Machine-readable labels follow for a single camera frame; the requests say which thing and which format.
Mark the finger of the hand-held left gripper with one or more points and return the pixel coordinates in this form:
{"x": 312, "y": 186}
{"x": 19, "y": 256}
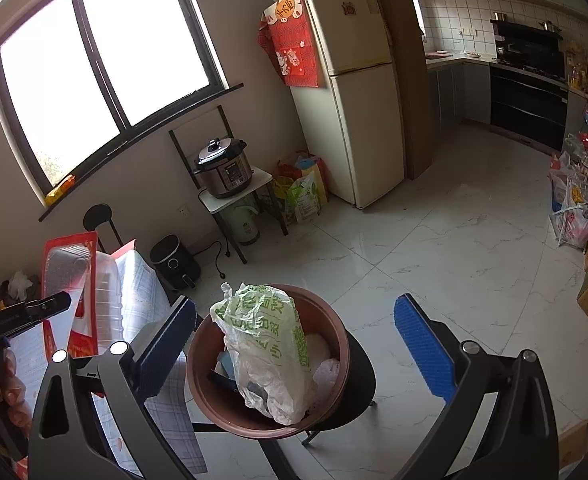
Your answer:
{"x": 39, "y": 306}

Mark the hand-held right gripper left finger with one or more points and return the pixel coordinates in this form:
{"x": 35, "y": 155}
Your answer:
{"x": 166, "y": 350}

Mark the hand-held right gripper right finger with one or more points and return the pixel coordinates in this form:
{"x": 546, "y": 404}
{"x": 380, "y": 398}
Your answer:
{"x": 424, "y": 345}

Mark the brown plastic bucket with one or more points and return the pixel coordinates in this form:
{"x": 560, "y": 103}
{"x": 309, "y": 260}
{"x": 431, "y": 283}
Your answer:
{"x": 204, "y": 355}

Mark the clear tray with red film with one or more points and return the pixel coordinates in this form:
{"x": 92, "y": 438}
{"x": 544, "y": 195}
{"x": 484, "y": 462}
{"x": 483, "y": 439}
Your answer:
{"x": 64, "y": 270}

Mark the white green plastic bag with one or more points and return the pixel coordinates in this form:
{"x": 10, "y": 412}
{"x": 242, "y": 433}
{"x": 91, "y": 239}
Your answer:
{"x": 264, "y": 340}

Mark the person's left hand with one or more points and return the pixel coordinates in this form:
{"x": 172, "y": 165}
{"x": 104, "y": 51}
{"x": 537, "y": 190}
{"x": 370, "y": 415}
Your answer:
{"x": 16, "y": 385}

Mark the crumpled white plastic bag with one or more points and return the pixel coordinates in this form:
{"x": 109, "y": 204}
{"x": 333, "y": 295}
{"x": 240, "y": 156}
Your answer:
{"x": 19, "y": 282}

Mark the black round stool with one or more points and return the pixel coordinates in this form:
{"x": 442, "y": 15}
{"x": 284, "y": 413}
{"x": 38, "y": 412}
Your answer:
{"x": 361, "y": 380}

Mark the black air fryer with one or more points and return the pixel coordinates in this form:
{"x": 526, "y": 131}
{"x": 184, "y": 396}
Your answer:
{"x": 174, "y": 260}

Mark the red printed tablecloth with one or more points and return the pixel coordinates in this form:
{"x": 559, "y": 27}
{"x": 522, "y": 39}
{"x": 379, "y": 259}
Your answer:
{"x": 124, "y": 250}

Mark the black round-back chair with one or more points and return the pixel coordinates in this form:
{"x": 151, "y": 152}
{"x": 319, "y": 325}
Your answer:
{"x": 99, "y": 217}

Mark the yellow snack packet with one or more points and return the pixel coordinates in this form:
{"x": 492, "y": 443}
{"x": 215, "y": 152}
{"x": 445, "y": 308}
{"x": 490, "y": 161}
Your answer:
{"x": 60, "y": 187}

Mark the pale green electric kettle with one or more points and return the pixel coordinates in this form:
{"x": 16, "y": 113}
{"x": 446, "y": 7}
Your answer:
{"x": 241, "y": 222}

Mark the silver black pressure cooker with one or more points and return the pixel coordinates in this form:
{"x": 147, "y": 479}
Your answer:
{"x": 224, "y": 167}

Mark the green printed bag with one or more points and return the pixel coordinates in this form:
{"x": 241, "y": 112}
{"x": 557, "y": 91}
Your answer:
{"x": 304, "y": 195}

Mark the red white printed plastic bag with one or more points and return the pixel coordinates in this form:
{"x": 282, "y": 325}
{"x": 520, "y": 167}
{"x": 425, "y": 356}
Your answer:
{"x": 576, "y": 220}

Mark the orange red bag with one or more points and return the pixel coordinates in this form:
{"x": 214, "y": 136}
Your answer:
{"x": 286, "y": 167}

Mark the dark framed window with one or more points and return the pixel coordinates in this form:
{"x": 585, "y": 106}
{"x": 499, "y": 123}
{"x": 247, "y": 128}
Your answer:
{"x": 49, "y": 85}

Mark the grey kitchen cabinet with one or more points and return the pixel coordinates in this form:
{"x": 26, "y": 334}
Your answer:
{"x": 459, "y": 90}

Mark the cream two-door fridge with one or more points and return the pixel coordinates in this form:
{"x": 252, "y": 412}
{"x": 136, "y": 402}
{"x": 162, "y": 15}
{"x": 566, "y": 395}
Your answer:
{"x": 354, "y": 85}

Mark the black integrated stove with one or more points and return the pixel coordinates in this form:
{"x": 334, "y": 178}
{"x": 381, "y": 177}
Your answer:
{"x": 529, "y": 90}

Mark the red printed fridge cloth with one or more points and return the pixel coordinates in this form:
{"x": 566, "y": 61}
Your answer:
{"x": 291, "y": 45}

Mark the steel pot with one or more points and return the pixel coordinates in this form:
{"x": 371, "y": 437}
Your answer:
{"x": 499, "y": 16}

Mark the wall socket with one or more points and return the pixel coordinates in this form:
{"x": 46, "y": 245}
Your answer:
{"x": 183, "y": 210}

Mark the black frame side stand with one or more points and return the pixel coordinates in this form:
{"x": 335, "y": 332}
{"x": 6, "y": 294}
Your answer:
{"x": 219, "y": 204}

